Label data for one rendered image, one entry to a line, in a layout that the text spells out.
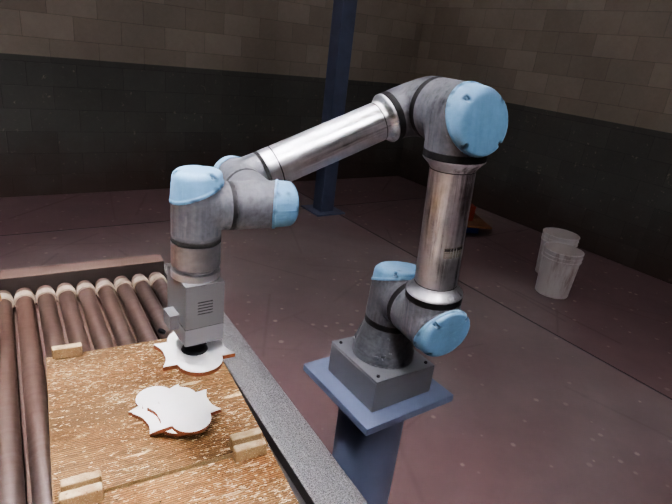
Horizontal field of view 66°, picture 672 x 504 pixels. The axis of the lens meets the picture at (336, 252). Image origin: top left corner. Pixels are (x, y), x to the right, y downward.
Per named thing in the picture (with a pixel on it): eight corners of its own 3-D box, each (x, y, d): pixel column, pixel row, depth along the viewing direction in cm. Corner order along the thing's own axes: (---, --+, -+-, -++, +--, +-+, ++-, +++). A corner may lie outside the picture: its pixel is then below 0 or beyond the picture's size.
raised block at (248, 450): (263, 448, 93) (264, 436, 92) (267, 455, 92) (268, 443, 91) (231, 457, 91) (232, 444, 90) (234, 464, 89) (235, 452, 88)
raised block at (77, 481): (102, 480, 83) (101, 467, 82) (103, 488, 82) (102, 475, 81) (60, 491, 80) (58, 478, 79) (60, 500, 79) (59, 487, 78)
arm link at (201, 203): (235, 176, 73) (174, 176, 70) (232, 247, 78) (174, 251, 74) (221, 163, 80) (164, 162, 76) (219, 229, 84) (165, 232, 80)
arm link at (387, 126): (422, 62, 105) (197, 153, 92) (455, 67, 96) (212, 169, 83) (430, 116, 111) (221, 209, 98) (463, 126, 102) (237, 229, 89)
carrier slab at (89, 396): (207, 336, 128) (207, 331, 128) (267, 449, 95) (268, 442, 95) (46, 363, 111) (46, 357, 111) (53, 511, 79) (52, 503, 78)
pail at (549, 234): (569, 283, 432) (582, 242, 418) (532, 275, 439) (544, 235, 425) (566, 270, 459) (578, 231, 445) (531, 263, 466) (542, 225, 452)
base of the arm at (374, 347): (383, 330, 135) (390, 296, 132) (425, 359, 125) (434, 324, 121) (339, 342, 126) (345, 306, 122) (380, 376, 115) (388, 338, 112)
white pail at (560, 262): (524, 287, 413) (536, 245, 399) (544, 281, 431) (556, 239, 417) (558, 303, 391) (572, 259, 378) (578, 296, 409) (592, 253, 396)
